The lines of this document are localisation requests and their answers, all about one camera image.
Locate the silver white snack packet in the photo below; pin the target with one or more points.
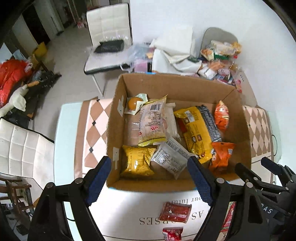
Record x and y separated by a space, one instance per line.
170 157

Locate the cardboard box with blue print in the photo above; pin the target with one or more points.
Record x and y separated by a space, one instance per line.
185 90

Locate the long red sachet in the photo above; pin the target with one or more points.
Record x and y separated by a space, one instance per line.
229 217

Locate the white cloth bag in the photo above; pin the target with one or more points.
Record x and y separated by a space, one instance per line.
175 62

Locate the orange snack packet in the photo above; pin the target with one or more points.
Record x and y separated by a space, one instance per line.
222 157

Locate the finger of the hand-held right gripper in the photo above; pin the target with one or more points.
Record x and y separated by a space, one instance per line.
277 168
249 175

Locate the dark wooden stool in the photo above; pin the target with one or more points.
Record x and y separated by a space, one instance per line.
13 194

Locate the yellow bag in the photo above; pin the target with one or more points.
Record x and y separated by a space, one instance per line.
40 49

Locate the pile of snack packets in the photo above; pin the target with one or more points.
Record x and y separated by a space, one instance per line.
219 60

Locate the clear plastic bag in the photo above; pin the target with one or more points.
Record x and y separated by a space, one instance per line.
138 52

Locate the yellow black snack packet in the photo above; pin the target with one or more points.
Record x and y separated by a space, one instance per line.
196 132

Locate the small orange chip packet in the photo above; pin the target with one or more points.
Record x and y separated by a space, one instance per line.
222 115

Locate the braised egg packet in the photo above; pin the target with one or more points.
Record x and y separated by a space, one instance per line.
135 104

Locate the white cushion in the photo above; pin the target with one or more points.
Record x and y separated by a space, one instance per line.
173 39

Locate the small red snack packet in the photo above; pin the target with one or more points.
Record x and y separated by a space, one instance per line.
172 234

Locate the white plush toy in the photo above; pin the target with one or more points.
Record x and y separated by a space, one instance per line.
17 99

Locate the pink box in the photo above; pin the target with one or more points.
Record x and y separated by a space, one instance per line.
141 66

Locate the clear yellow-edged snack packet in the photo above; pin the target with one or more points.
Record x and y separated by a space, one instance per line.
152 122

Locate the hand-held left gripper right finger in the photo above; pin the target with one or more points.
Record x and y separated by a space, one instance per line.
200 180

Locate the red plastic bag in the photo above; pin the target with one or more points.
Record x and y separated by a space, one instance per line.
11 76

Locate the yellow chip packet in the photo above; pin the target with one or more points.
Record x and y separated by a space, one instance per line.
136 162

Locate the white quilted chair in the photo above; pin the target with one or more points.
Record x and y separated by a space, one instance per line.
108 23
23 150

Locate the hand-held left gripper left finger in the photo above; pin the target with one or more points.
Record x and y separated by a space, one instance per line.
97 183

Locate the black bag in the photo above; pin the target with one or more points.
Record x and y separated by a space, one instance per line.
109 46

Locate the grey chair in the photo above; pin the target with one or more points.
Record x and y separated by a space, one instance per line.
219 34

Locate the dark red snack packet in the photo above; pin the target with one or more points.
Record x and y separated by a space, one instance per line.
175 212

